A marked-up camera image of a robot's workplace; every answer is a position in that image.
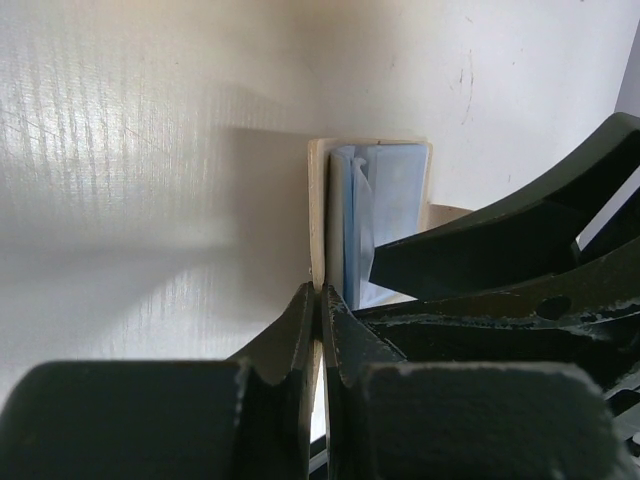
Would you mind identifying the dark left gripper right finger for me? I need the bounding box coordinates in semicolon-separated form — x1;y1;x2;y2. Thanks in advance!
321;287;630;479

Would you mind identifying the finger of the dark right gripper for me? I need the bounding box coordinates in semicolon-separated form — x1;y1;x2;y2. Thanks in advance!
355;244;639;396
370;113;639;300

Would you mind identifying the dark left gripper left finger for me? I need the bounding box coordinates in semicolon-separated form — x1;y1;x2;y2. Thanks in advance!
1;283;314;479

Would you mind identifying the beige card holder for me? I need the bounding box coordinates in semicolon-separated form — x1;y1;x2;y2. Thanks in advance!
307;138;476;446

